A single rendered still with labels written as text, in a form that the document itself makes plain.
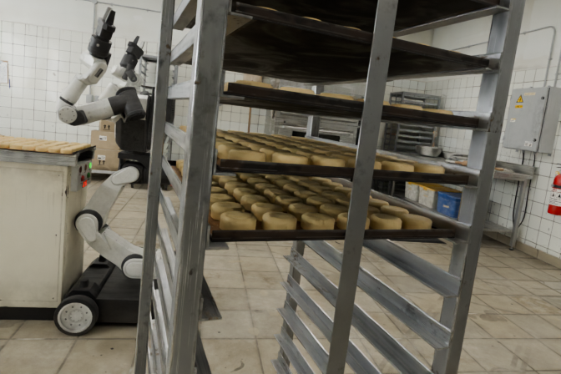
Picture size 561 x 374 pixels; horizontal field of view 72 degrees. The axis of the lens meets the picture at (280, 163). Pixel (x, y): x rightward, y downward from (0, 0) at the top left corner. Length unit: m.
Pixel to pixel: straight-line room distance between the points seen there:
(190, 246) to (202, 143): 0.12
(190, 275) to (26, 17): 6.45
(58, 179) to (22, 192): 0.18
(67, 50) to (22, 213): 4.50
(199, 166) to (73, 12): 6.24
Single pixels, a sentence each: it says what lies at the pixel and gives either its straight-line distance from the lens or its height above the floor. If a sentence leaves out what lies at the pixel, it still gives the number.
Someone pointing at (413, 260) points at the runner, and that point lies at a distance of 0.78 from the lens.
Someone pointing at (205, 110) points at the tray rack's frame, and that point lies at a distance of 0.44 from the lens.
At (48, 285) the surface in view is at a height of 0.21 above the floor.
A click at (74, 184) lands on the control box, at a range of 2.25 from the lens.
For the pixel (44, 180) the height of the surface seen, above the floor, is 0.76.
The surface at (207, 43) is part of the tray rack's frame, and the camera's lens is 0.44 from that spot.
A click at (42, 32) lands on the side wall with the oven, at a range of 6.72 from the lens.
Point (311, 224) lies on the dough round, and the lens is 0.56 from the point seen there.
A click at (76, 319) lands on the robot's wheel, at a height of 0.08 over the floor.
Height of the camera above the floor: 1.20
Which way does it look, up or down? 7 degrees down
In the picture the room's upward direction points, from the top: 7 degrees clockwise
